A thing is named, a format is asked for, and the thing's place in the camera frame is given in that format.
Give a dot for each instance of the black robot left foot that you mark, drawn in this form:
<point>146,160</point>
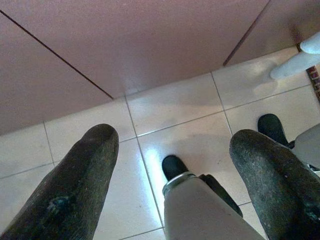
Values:
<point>173,166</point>

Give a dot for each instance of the red patterned floor mat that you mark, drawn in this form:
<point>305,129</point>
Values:
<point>315,85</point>

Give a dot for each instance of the silver robot left leg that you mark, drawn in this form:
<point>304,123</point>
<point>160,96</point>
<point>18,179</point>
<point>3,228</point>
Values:
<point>200,212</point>

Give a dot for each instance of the silver robot right leg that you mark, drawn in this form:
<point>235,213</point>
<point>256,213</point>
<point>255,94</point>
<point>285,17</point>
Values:
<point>307,150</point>

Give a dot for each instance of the black robot right foot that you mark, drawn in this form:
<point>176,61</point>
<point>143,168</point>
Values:
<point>271,127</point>

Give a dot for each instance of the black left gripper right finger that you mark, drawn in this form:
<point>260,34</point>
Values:
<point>275,187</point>

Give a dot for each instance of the brown cabinet door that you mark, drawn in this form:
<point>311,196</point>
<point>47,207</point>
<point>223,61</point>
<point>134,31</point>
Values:
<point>287,20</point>
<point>137,37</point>
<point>37,87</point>

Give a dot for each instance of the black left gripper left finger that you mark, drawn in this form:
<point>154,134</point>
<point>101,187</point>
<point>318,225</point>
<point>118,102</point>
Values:
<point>75,187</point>

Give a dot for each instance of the silver robot leg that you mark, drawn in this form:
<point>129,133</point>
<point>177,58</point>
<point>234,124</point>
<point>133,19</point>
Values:
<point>307,150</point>
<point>200,212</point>

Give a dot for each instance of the black robot foot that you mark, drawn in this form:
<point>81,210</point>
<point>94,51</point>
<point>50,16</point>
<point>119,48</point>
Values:
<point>271,127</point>
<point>173,166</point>

